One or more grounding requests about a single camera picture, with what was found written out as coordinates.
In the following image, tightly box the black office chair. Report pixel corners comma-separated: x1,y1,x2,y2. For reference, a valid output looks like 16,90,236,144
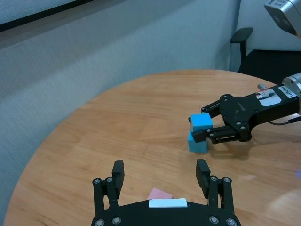
230,27,301,86

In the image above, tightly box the black wall rail strip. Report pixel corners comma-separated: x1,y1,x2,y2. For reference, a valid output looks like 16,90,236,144
0,0,95,33

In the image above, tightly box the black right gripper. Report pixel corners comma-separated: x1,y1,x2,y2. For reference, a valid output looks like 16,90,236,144
190,85,301,145

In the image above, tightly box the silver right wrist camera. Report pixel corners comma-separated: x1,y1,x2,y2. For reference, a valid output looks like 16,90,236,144
264,0,301,38

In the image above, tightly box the pink wooden cube block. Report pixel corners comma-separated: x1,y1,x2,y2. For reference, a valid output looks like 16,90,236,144
147,187,175,201

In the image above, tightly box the blue wooden cube block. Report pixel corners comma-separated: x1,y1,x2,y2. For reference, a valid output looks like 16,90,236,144
190,113,214,133
188,130,210,153

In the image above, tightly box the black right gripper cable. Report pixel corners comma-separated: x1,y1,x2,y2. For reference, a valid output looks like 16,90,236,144
268,116,301,126

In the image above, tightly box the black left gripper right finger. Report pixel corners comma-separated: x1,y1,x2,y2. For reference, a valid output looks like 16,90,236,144
196,159,234,210

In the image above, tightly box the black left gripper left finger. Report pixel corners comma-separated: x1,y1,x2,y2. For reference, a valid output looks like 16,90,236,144
92,160,125,210

